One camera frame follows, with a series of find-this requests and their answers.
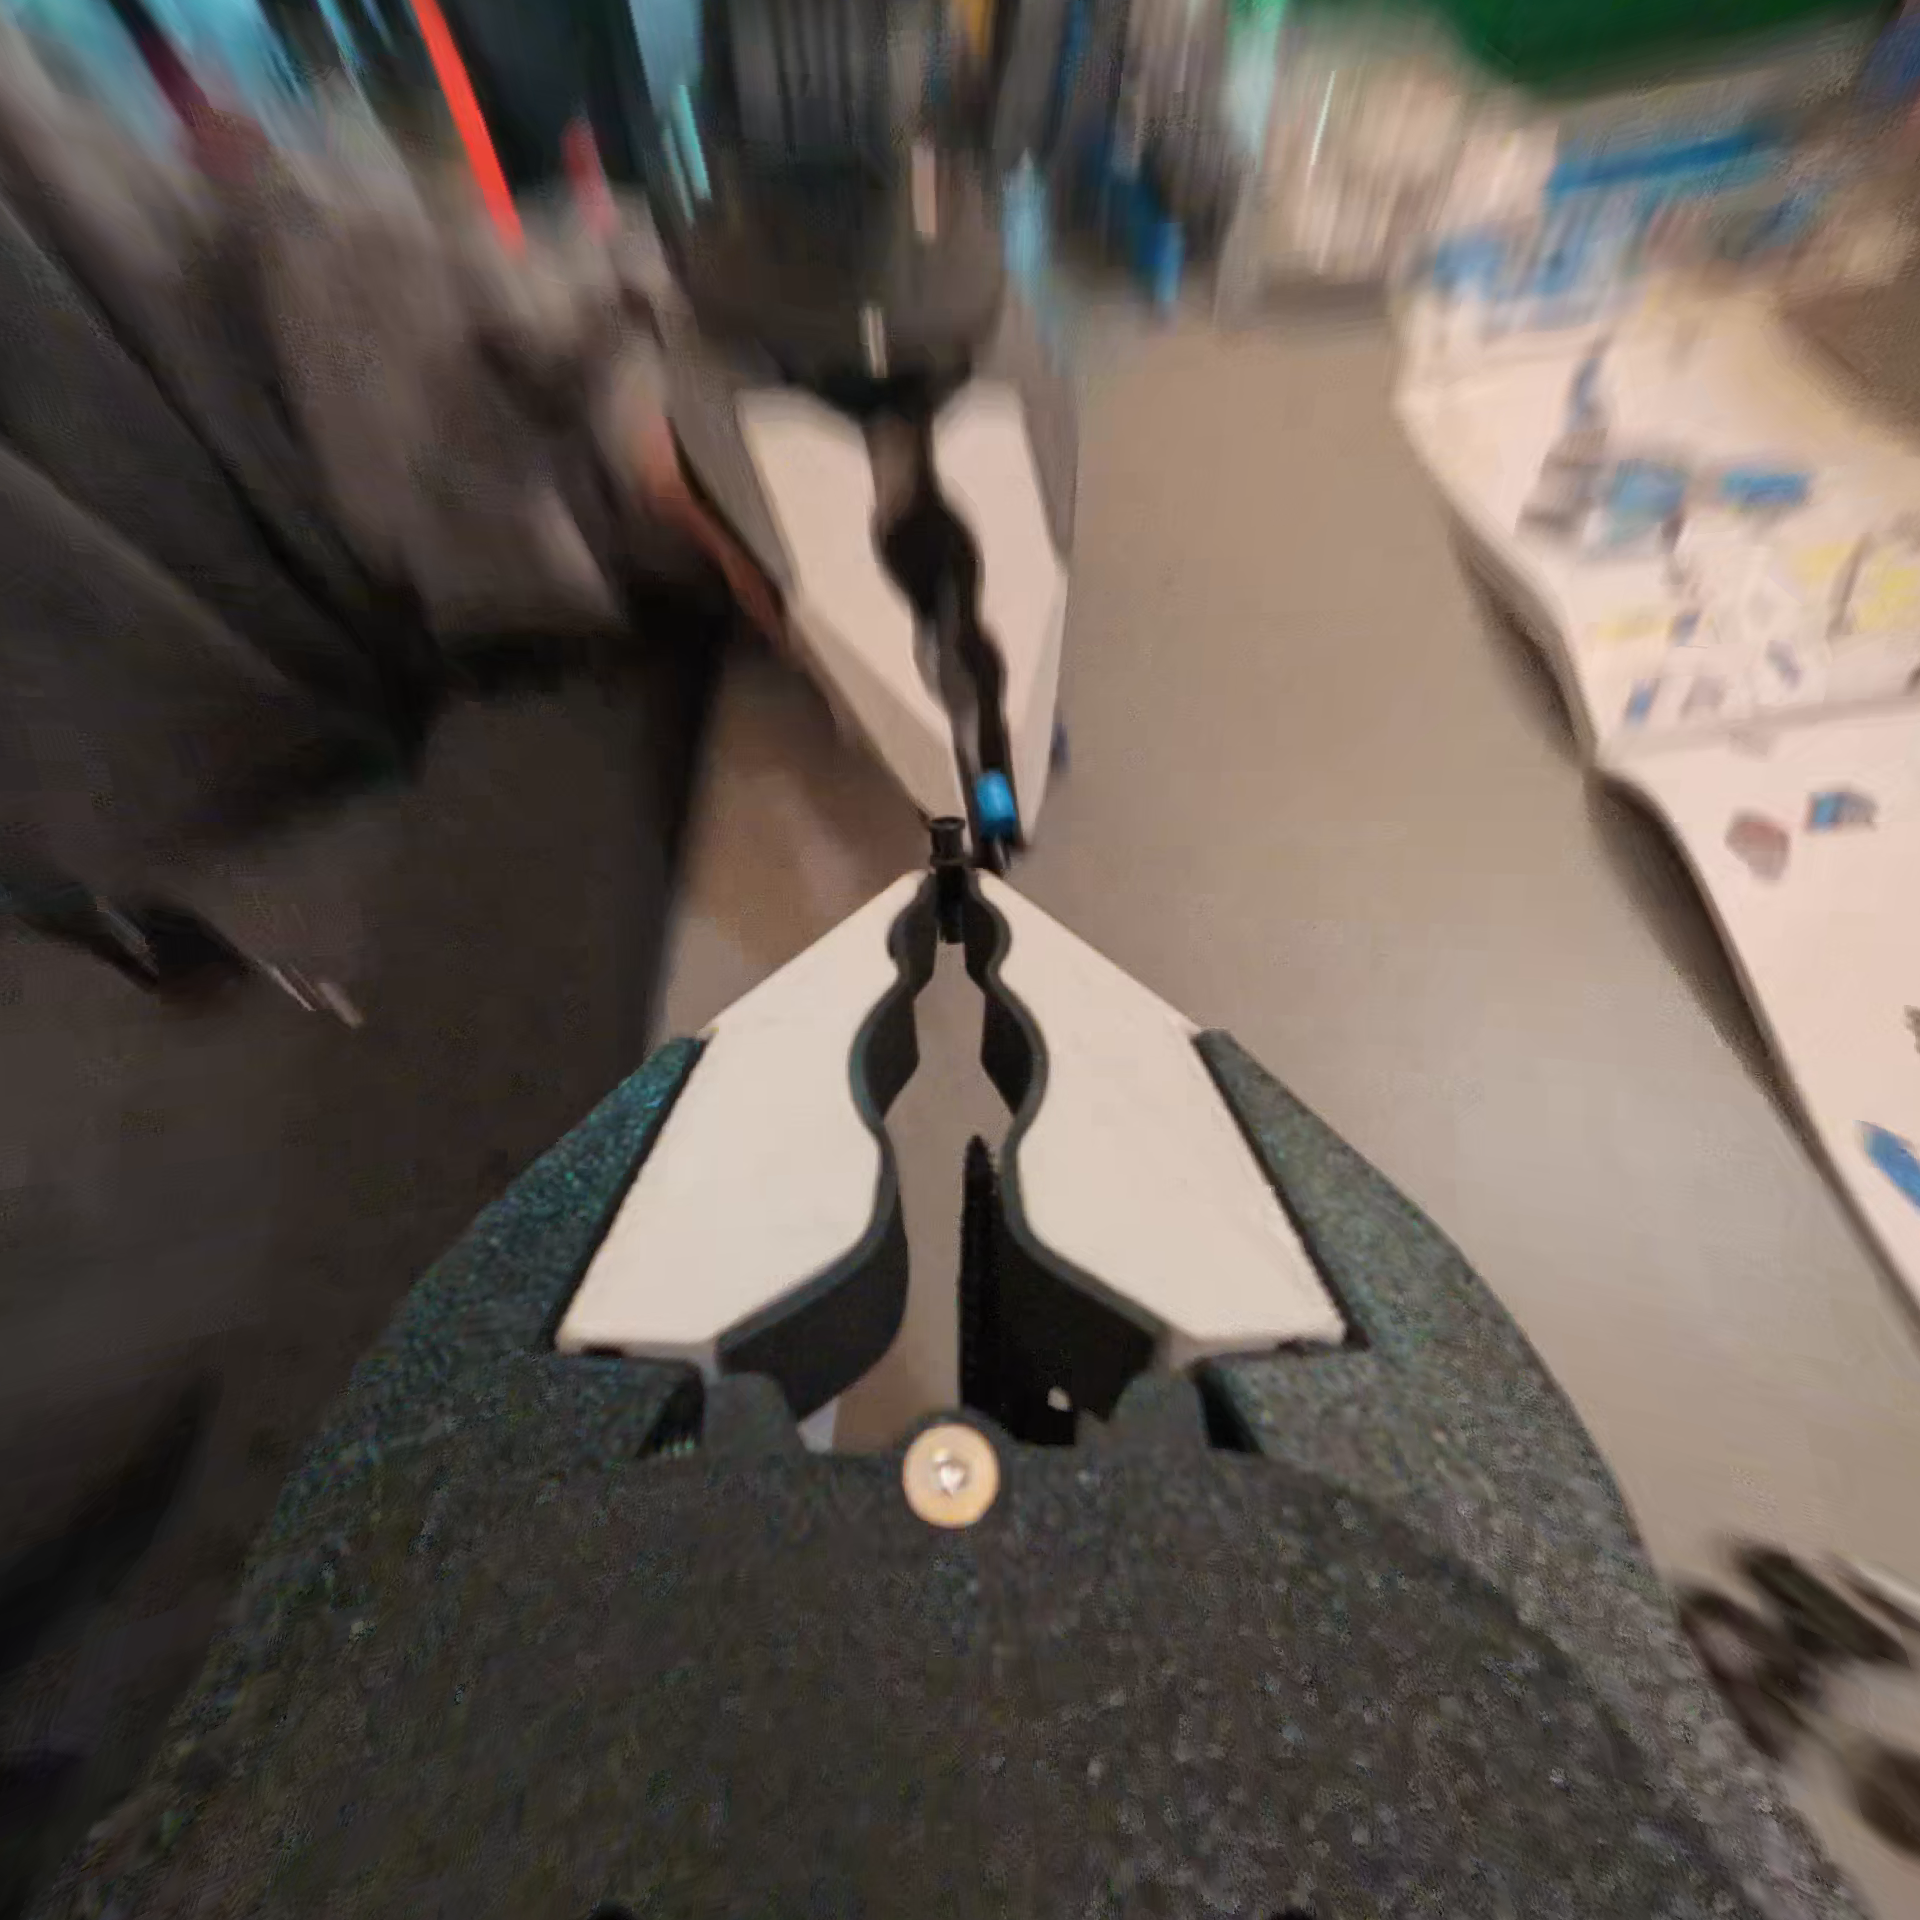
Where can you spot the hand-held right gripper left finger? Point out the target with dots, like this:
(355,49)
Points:
(735,1186)

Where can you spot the light blue short beam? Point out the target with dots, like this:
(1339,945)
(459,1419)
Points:
(989,794)

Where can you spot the person's left forearm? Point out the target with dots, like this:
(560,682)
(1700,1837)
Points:
(420,375)

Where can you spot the black long pin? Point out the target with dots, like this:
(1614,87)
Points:
(949,887)

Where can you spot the person's dark clothing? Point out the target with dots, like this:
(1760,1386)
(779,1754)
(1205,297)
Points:
(151,1198)

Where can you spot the grey desk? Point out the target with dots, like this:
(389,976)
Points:
(1351,900)

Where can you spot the instruction booklet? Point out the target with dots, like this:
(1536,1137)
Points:
(1800,900)

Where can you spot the pile of building brick pieces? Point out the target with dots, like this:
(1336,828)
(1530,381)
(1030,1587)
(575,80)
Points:
(1771,1651)

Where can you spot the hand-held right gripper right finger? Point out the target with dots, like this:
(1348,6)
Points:
(1169,1186)

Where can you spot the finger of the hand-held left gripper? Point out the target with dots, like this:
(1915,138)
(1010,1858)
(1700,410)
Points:
(816,509)
(1013,495)

